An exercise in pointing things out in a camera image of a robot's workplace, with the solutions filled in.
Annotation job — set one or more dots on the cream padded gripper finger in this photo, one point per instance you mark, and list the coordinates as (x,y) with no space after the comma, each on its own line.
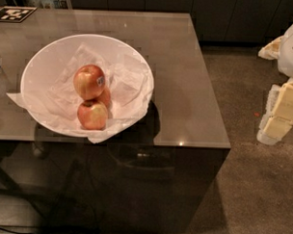
(278,118)

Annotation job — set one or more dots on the white bowl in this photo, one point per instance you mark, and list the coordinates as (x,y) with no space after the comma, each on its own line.
(51,67)

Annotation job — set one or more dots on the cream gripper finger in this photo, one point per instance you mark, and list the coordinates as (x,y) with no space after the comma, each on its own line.
(271,51)

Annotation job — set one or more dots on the front red yellow apple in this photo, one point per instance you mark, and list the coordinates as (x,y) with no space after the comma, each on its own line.
(92,114)

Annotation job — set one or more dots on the white crumpled paper liner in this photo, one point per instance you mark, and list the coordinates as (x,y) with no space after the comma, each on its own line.
(128,86)

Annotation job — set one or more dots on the hidden red apple behind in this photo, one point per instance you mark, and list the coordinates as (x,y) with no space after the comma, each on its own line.
(105,97)

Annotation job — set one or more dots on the red apple with sticker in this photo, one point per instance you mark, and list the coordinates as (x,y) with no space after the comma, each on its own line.
(89,81)

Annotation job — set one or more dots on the black white fiducial marker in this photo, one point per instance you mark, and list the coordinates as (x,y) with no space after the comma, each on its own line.
(15,14)

